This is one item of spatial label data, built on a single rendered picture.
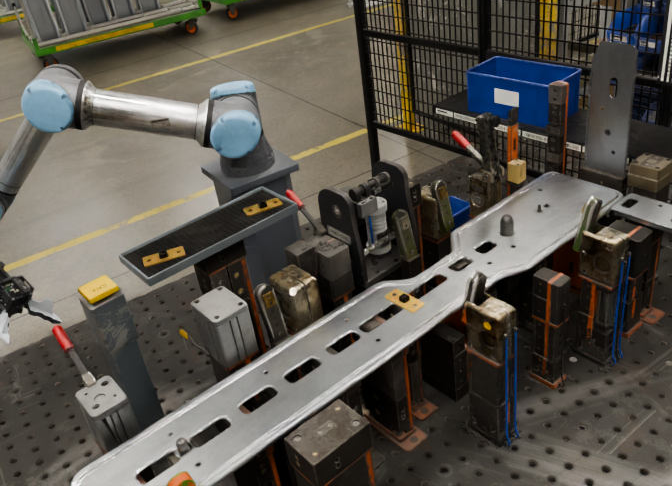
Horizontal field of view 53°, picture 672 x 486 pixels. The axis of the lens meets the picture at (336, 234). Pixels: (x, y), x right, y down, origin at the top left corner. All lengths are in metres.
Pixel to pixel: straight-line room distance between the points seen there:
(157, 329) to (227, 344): 0.72
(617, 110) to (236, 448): 1.21
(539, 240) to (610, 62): 0.48
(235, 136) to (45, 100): 0.42
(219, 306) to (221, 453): 0.28
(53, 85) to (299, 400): 0.89
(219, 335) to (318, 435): 0.29
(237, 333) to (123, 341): 0.24
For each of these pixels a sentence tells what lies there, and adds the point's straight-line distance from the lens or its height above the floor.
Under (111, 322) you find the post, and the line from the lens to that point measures 1.39.
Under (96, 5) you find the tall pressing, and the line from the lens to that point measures 8.39.
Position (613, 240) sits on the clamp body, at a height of 1.04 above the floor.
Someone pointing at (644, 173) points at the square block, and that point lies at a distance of 1.81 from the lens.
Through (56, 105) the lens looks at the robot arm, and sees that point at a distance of 1.65.
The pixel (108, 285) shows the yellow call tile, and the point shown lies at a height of 1.16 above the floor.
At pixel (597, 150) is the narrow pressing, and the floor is 1.05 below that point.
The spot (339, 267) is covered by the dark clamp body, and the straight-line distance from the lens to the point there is 1.47.
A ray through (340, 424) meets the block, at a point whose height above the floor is 1.03.
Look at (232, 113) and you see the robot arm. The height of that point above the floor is 1.32.
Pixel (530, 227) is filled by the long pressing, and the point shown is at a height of 1.00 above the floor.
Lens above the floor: 1.86
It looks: 31 degrees down
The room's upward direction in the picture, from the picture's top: 9 degrees counter-clockwise
